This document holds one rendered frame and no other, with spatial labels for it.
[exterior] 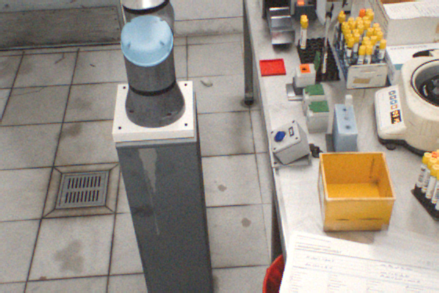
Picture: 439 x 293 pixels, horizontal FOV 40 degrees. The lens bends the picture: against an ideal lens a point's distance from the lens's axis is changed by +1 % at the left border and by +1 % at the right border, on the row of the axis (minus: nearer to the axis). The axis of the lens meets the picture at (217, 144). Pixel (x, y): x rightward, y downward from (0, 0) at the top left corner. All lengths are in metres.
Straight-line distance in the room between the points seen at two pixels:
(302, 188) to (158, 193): 0.43
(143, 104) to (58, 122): 1.58
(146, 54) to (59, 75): 1.97
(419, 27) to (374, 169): 0.48
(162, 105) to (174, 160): 0.15
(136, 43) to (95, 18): 2.02
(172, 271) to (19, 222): 0.92
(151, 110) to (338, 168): 0.46
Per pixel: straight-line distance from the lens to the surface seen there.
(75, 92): 3.17
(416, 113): 1.40
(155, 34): 1.39
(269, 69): 1.68
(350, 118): 1.38
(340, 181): 1.35
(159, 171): 1.54
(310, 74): 1.55
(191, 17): 3.42
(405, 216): 1.33
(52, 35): 3.49
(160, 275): 1.89
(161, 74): 1.41
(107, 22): 3.39
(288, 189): 1.35
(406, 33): 1.68
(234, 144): 2.74
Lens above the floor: 1.86
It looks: 43 degrees down
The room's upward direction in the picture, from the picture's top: 4 degrees counter-clockwise
